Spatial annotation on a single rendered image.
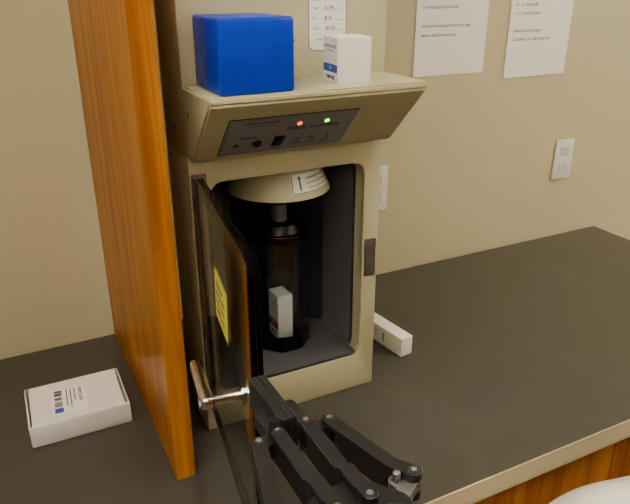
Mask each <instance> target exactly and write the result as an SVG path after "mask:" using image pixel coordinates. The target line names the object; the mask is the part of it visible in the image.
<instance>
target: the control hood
mask: <svg viewBox="0 0 630 504"><path fill-rule="evenodd" d="M426 88H427V83H426V81H423V80H419V79H414V78H410V77H406V76H401V75H397V74H393V73H388V72H371V73H370V82H362V83H346V84H336V83H333V82H331V81H328V80H325V79H324V78H323V76H316V77H302V78H294V90H293V91H286V92H274V93H262V94H250V95H238V96H226V97H222V96H219V95H217V94H215V93H213V92H211V91H209V90H206V89H204V88H202V87H200V86H198V85H193V86H184V88H183V89H182V91H183V104H184V116H185V129H186V141H187V154H188V158H189V159H190V160H192V161H193V162H202V161H210V160H218V159H226V158H234V157H242V156H250V155H258V154H266V153H274V152H282V151H290V150H298V149H306V148H314V147H323V146H331V145H339V144H347V143H355V142H363V141H371V140H379V139H387V138H390V137H391V135H392V134H393V133H394V131H395V130H396V129H397V127H398V126H399V125H400V123H401V122H402V121H403V119H404V118H405V117H406V115H407V114H408V113H409V111H410V110H411V109H412V107H413V106H414V105H415V103H416V102H417V101H418V99H419V98H420V97H421V96H422V94H423V93H424V92H425V90H426ZM353 108H360V110H359V111H358V113H357V115H356V116H355V118H354V119H353V121H352V122H351V124H350V125H349V127H348V129H347V130H346V132H345V133H344V135H343V136H342V138H341V140H340V141H339V142H336V143H327V144H319V145H311V146H303V147H295V148H287V149H278V150H270V151H262V152H254V153H246V154H238V155H229V156H221V157H217V154H218V151H219V149H220V146H221V143H222V140H223V137H224V134H225V132H226V129H227V126H228V123H229V121H232V120H242V119H252V118H262V117H272V116H283V115H293V114H303V113H313V112H323V111H333V110H343V109H353Z"/></svg>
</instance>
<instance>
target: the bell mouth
mask: <svg viewBox="0 0 630 504"><path fill-rule="evenodd" d="M329 188H330V184H329V181H328V179H327V177H326V175H325V173H324V170H323V168H315V169H308V170H301V171H294V172H287V173H280V174H272V175H265V176H258V177H251V178H244V179H236V180H229V181H228V182H227V184H226V191H227V192H228V193H229V194H231V195H232V196H234V197H236V198H239V199H242V200H246V201H252V202H259V203H291V202H299V201H305V200H309V199H313V198H316V197H319V196H321V195H323V194H324V193H326V192H327V191H328V190H329Z"/></svg>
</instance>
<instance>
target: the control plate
mask: <svg viewBox="0 0 630 504"><path fill-rule="evenodd" d="M359 110H360V108H353V109H343V110H333V111H323V112H313V113H303V114H293V115H283V116H272V117H262V118H252V119H242V120H232V121H229V123H228V126H227V129H226V132H225V134H224V137H223V140H222V143H221V146H220V149H219V151H218V154H217V157H221V156H229V155H238V154H246V153H254V152H262V151H270V150H278V149H287V148H295V147H303V146H311V145H319V144H327V143H336V142H339V141H340V140H341V138H342V136H343V135H344V133H345V132H346V130H347V129H348V127H349V125H350V124H351V122H352V121H353V119H354V118H355V116H356V115H357V113H358V111H359ZM326 118H331V120H330V121H329V122H326V123H325V122H324V120H325V119H326ZM298 121H303V124H302V125H296V123H297V122H298ZM325 133H330V135H329V137H328V138H326V136H324V134H325ZM312 134H314V135H315V137H314V139H313V140H312V139H311V138H309V136H310V135H312ZM284 135H286V137H285V139H284V141H283V142H282V144H281V145H278V146H271V144H272V142H273V140H274V138H275V136H284ZM296 136H300V138H299V141H296V140H294V137H296ZM257 140H260V141H262V145H261V146H259V147H256V148H255V147H253V146H252V143H253V142H254V141H257ZM237 143H238V144H240V146H239V147H237V148H233V147H232V146H233V145H234V144H237Z"/></svg>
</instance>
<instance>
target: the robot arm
mask: <svg viewBox="0 0 630 504"><path fill-rule="evenodd" d="M249 397H250V406H251V408H252V409H253V411H254V423H255V429H256V430H257V432H258V433H259V434H260V436H261V437H255V438H253V439H252V440H251V451H252V467H253V472H254V476H255V481H256V485H257V490H258V495H259V499H260V504H282V499H281V495H280V491H279V487H278V483H277V480H276V476H275V472H274V468H273V464H272V459H273V460H274V462H275V463H276V465H277V466H278V468H279V469H280V471H281V472H282V474H283V475H284V477H285V478H286V480H287V481H288V483H289V484H290V486H291V487H292V489H293V490H294V492H295V493H296V495H297V496H298V498H299V499H300V501H301V502H302V504H413V502H412V501H417V500H419V498H420V495H421V480H422V469H421V467H419V466H418V465H415V464H412V463H409V462H407V461H404V460H401V459H398V458H395V457H394V456H393V455H391V454H390V453H388V452H387V451H385V450H384V449H382V448H381V447H380V446H378V445H377V444H375V443H374V442H372V441H371V440H369V439H368V438H367V437H365V436H364V435H362V434H361V433H359V432H358V431H356V430H355V429H354V428H352V427H351V426H349V425H347V424H346V423H345V422H343V421H342V420H341V419H339V418H338V417H336V416H335V415H333V414H324V415H323V416H322V419H317V420H314V419H313V418H312V417H310V416H306V415H305V413H304V412H303V411H302V410H301V408H300V407H299V406H298V405H297V403H296V402H295V401H293V400H291V399H289V400H286V401H285V400H284V399H283V398H282V397H281V395H280V394H279V393H278V391H277V390H276V389H275V388H274V386H273V385H272V384H271V383H270V381H269V380H268V379H267V377H266V376H265V375H260V376H257V377H253V378H250V379H249ZM336 435H337V436H338V437H337V436H336ZM298 439H299V448H298V447H297V445H298ZM301 449H302V451H303V452H305V454H306V455H307V456H308V458H309V459H310V461H311V462H312V463H313V465H314V466H315V467H316V469H317V470H318V471H319V473H320V474H317V473H316V471H315V470H314V469H313V467H312V466H311V465H310V463H309V462H308V461H307V459H306V458H305V457H304V455H303V454H302V452H301ZM362 474H363V475H365V476H366V477H367V478H369V479H370V480H371V481H373V482H371V481H369V480H367V479H366V478H365V477H364V476H363V475H362ZM548 504H630V476H625V477H620V478H615V479H610V480H605V481H600V482H596V483H592V484H588V485H585V486H582V487H579V488H576V489H573V490H571V491H569V492H567V493H565V494H563V495H561V496H559V497H557V498H556V499H554V500H553V501H551V502H550V503H548Z"/></svg>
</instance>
